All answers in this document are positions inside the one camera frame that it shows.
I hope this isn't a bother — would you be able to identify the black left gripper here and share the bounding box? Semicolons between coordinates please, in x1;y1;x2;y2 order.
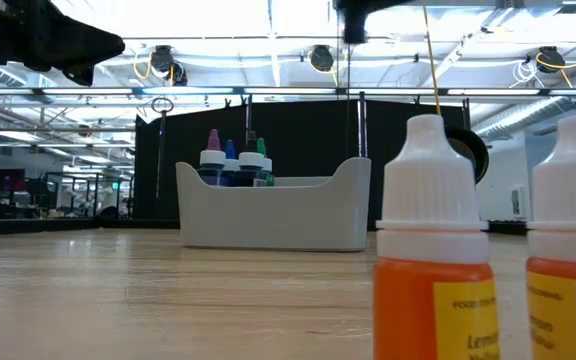
0;0;127;87

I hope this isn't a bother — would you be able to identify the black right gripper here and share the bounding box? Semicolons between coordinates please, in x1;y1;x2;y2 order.
335;0;414;44

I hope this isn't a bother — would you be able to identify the large blue-tipped food coloring bottle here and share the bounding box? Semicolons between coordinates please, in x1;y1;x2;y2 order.
222;139;240;188

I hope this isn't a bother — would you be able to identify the lemon yellow food coloring bottle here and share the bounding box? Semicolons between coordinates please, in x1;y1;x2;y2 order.
525;113;576;360
372;113;502;360

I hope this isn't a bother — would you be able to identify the light grey plastic bin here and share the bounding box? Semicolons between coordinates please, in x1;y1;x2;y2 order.
174;156;373;253

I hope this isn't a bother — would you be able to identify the horizontal overhead light bar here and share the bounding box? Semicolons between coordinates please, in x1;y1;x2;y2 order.
135;85;576;97

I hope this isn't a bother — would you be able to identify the black curtain partition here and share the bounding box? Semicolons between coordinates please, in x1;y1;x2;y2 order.
132;97;471;226

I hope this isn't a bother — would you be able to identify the dark red screen monitor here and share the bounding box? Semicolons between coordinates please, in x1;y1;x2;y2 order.
0;168;27;193

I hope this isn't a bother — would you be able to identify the black ceiling cable reel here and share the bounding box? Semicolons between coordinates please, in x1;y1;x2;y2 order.
150;44;189;87
536;45;568;75
307;43;337;74

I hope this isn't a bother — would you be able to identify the yellow hanging cable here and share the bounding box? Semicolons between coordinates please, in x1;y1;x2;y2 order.
421;0;443;116

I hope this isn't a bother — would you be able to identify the metal ring on pole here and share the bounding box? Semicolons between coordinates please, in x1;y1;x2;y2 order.
150;96;175;171

